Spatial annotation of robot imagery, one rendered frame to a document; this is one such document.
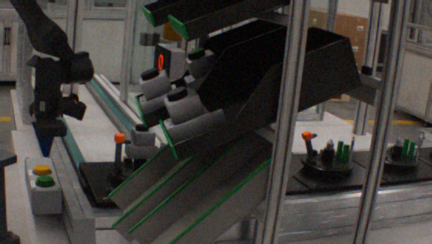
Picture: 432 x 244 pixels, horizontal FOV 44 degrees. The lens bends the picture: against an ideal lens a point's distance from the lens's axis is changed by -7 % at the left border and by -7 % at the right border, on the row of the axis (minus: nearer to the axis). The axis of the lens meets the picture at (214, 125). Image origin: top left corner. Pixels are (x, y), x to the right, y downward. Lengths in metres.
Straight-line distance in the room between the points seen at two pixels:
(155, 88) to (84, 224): 0.34
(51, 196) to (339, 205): 0.66
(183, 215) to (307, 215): 0.45
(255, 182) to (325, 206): 0.55
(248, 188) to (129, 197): 0.33
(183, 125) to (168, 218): 0.20
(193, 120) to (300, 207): 0.55
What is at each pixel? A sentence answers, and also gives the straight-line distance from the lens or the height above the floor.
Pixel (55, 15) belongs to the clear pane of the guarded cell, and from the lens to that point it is 2.51.
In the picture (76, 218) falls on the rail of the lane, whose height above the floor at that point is 0.96.
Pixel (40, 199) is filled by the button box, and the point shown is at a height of 0.94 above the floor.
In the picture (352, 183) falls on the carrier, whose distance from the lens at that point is 1.42.
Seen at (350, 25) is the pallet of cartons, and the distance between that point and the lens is 8.29.
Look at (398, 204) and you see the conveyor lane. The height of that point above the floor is 0.92.
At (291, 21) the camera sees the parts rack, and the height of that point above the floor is 1.39.
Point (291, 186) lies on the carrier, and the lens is 1.34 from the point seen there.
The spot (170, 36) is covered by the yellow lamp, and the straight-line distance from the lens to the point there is 1.40.
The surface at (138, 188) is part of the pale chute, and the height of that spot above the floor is 1.04.
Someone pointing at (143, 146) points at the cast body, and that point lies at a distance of 1.24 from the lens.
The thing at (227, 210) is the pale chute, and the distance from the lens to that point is 0.80.
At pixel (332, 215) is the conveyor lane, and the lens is 1.35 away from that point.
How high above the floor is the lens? 1.44
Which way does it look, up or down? 15 degrees down
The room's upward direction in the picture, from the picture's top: 6 degrees clockwise
